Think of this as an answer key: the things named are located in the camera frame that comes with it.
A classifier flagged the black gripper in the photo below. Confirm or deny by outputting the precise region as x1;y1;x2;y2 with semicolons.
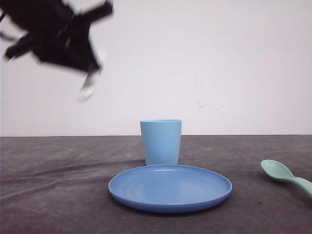
0;0;113;73

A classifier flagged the white plastic fork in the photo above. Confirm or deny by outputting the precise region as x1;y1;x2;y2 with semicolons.
77;47;107;103

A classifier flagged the light blue plastic cup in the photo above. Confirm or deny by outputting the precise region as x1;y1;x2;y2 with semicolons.
140;119;182;165

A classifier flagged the mint green plastic spoon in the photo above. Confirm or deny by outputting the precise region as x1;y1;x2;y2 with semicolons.
260;159;312;197

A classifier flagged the blue plastic plate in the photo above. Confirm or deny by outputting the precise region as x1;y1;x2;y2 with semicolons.
108;165;233;214

